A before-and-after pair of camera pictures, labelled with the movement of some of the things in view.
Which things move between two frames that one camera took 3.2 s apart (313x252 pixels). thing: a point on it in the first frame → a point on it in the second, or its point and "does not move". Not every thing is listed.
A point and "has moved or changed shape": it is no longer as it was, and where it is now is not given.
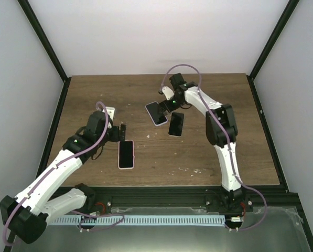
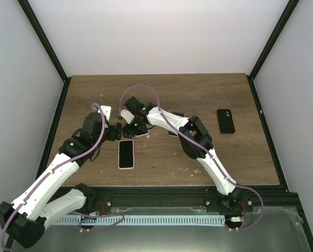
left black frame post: x=42 y=35 does not move
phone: x=156 y=114 has moved or changed shape
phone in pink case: x=126 y=154 does not move
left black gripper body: x=115 y=137 does not move
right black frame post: x=276 y=32 does not move
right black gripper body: x=173 y=106 → x=136 y=129
